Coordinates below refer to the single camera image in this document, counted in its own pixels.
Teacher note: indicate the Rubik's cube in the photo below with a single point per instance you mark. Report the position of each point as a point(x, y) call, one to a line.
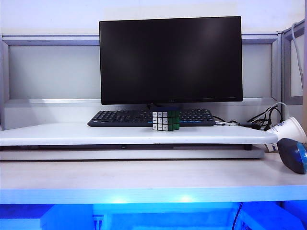
point(165, 121)

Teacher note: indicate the black computer keyboard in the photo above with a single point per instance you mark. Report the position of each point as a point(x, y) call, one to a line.
point(120, 118)

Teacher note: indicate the white desk riser platform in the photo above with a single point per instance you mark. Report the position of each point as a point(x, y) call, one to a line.
point(192, 137)

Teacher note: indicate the black computer monitor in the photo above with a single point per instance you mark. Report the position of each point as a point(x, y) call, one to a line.
point(168, 60)

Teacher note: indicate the grey wide partition panel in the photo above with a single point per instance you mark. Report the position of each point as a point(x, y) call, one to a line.
point(48, 72)

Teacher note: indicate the white socket under desk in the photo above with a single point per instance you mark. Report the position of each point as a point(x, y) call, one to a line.
point(98, 221)

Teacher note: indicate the white paper cup blue print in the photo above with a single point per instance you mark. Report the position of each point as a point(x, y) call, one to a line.
point(291, 129)

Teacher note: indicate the grey narrow partition panel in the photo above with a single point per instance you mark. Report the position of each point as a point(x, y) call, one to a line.
point(286, 72)

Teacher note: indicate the black and blue computer mouse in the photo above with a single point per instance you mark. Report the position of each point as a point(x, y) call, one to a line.
point(289, 155)

